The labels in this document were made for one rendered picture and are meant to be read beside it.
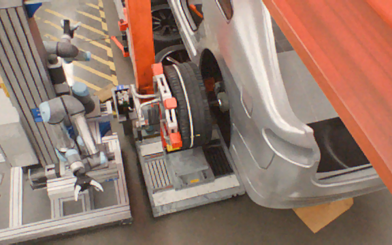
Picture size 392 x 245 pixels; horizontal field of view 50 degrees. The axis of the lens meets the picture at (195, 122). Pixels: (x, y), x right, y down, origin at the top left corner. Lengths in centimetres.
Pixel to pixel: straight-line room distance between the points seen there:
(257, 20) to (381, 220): 223
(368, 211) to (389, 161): 365
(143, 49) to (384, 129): 299
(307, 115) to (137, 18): 145
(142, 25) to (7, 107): 110
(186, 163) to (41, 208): 126
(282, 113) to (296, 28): 175
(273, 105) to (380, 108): 184
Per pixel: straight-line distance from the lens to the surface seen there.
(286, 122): 227
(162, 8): 492
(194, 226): 370
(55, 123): 270
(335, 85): 49
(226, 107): 332
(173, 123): 306
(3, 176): 401
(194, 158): 379
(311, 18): 57
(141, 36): 329
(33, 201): 380
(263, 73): 241
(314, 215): 389
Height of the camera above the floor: 332
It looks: 50 degrees down
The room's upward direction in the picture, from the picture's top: 1 degrees clockwise
